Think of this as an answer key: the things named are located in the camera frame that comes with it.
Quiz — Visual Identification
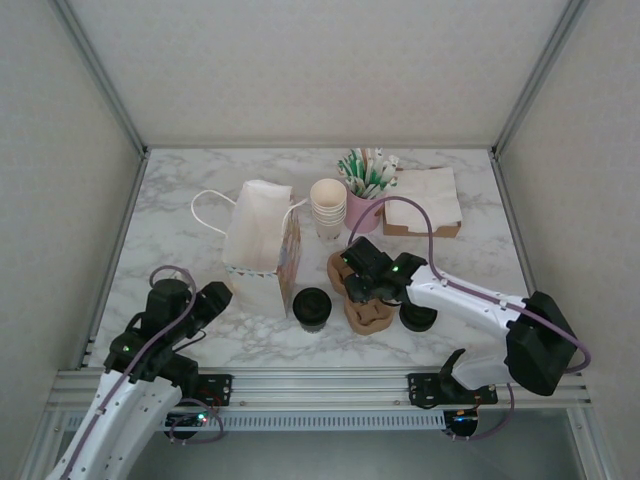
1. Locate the aluminium front rail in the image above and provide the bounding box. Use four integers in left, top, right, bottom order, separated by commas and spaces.
47, 367, 595, 410

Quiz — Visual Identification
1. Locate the left controller board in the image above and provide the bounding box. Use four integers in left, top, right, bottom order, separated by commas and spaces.
166, 412, 217, 431

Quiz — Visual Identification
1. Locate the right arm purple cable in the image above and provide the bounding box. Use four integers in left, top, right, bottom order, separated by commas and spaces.
348, 196, 592, 442

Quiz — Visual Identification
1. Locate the stack of black cup lids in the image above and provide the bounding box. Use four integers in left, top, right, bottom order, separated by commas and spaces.
399, 303, 441, 332

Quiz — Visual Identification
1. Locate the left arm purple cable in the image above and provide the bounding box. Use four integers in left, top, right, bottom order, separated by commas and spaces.
52, 265, 225, 480

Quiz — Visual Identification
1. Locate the aluminium frame post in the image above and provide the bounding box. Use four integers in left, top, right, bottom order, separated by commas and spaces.
492, 0, 590, 157
51, 0, 151, 157

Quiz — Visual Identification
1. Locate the right controller board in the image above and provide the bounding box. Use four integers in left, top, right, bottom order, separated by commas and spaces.
442, 408, 482, 441

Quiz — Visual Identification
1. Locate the brown cardboard napkin tray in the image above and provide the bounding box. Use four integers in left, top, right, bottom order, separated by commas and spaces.
382, 209, 464, 239

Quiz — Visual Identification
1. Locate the controller board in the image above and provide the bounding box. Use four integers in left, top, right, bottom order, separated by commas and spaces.
166, 412, 217, 431
442, 408, 482, 441

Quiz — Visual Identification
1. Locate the pink straw holder cup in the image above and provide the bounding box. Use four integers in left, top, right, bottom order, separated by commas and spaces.
346, 188, 388, 234

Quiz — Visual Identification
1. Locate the black plastic cup lid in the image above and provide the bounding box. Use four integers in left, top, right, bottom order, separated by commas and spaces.
292, 287, 332, 322

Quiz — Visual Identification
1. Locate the white printed paper gift bag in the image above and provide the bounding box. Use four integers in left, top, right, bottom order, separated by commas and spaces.
191, 179, 310, 320

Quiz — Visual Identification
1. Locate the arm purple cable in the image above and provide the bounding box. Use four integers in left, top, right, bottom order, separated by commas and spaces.
348, 196, 592, 442
52, 265, 225, 480

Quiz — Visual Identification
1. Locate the left black mount plate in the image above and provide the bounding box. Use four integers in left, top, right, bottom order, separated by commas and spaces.
141, 373, 235, 407

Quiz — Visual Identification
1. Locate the white paper napkin stack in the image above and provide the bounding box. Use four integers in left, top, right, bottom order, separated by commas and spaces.
384, 167, 464, 226

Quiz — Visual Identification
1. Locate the white slotted cable duct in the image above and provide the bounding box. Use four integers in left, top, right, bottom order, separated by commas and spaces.
64, 412, 447, 432

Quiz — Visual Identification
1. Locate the black mount plate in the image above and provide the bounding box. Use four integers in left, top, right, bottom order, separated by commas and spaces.
141, 373, 235, 407
407, 372, 500, 407

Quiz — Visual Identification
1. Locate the stack of paper cups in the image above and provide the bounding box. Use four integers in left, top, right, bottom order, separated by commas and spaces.
309, 179, 349, 243

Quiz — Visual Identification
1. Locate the right black mount plate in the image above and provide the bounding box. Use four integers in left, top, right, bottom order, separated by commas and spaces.
407, 372, 500, 407

